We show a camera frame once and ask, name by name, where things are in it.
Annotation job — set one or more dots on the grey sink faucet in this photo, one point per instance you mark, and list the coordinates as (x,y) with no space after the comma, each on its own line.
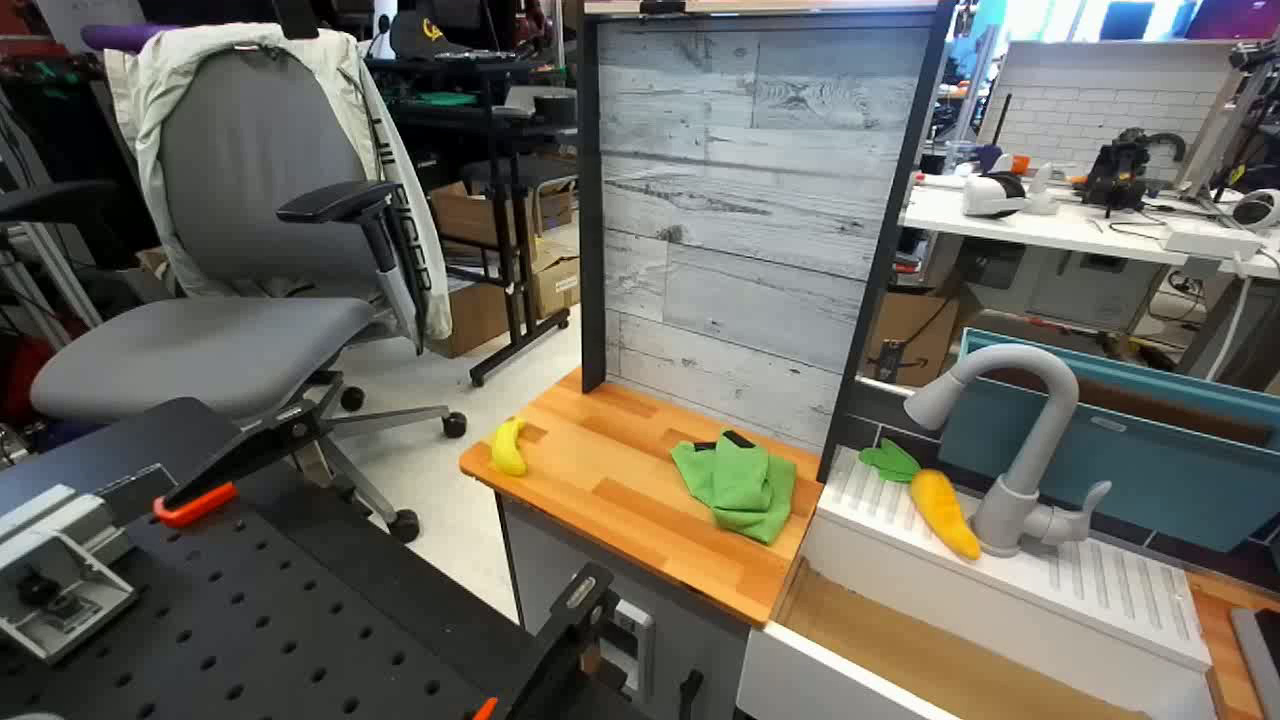
(1038,443)

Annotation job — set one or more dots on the white sink with drainboard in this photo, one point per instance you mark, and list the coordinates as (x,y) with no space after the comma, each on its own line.
(1065,601)

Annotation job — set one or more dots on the green cloth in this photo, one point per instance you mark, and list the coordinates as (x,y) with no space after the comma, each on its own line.
(739,480)

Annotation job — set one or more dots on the yellow toy banana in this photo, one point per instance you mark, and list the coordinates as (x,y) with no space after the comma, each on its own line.
(510,451)

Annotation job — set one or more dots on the cardboard boxes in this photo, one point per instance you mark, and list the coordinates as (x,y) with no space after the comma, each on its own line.
(474,272)

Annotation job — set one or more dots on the black metal rack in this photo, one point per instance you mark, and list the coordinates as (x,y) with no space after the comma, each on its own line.
(506,161)

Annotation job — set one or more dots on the black clamp with silver plate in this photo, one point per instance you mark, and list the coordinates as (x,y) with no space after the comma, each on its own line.
(584,643)

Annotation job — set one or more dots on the yellow toy carrot green leaves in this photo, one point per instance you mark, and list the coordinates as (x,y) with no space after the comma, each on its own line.
(942,515)

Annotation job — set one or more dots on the cream jacket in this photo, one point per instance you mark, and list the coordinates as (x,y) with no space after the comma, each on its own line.
(380,132)

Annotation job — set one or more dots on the black cap yellow logo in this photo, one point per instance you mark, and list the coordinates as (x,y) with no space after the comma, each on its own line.
(432,37)

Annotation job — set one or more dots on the white device on desk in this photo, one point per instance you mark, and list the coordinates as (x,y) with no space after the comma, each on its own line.
(988,198)

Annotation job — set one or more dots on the grey office chair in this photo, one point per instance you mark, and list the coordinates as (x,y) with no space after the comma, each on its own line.
(226,348)

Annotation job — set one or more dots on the white desk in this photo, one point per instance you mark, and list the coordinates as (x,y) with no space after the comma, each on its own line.
(1065,229)

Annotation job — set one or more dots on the black perforated table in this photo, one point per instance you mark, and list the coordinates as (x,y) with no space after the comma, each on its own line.
(264,624)

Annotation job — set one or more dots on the teal panel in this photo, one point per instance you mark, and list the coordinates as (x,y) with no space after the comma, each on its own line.
(1144,461)

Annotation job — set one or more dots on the black device on desk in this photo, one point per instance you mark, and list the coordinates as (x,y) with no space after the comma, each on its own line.
(1125,167)

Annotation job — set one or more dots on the white tiled board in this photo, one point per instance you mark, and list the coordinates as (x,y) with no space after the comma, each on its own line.
(1104,106)

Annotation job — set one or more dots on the purple pad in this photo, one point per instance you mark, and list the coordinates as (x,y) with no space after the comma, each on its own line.
(120,37)

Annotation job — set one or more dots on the wooden countertop beside stove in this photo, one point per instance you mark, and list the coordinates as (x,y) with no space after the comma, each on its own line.
(1222,643)

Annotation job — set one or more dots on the grey toy stove top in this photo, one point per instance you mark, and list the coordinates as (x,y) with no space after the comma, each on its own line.
(1261,663)

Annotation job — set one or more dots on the grey wood backsplash black frame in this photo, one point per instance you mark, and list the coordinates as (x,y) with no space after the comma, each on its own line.
(745,201)

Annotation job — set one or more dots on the grey metal bracket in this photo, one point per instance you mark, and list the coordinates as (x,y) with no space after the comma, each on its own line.
(58,601)

